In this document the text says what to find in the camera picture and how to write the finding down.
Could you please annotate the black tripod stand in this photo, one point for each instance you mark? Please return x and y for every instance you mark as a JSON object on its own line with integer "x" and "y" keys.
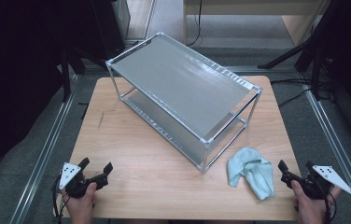
{"x": 284, "y": 56}
{"x": 66, "y": 81}

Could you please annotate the light wooden desk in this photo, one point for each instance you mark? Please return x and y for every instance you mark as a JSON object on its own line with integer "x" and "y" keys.
{"x": 242, "y": 7}

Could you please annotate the person's right hand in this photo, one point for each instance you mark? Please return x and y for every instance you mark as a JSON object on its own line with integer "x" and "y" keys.
{"x": 312, "y": 211}

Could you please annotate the black computer tower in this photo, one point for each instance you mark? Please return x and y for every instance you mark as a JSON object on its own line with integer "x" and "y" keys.
{"x": 108, "y": 28}

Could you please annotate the person's left hand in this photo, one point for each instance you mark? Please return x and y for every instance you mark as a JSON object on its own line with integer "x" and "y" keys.
{"x": 81, "y": 208}

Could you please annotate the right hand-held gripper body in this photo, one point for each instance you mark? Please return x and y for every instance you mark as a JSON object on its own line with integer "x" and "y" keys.
{"x": 315, "y": 186}

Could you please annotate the grey two-tier metal rack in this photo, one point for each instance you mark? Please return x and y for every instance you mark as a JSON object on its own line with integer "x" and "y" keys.
{"x": 179, "y": 84}

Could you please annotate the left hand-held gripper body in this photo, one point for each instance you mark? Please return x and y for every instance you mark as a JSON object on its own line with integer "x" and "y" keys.
{"x": 72, "y": 179}

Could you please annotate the aluminium floor rail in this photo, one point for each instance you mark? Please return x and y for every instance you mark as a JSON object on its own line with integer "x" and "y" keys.
{"x": 329, "y": 140}
{"x": 44, "y": 155}
{"x": 257, "y": 70}

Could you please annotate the light blue cleaning cloth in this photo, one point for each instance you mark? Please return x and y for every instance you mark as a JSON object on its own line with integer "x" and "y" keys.
{"x": 254, "y": 174}

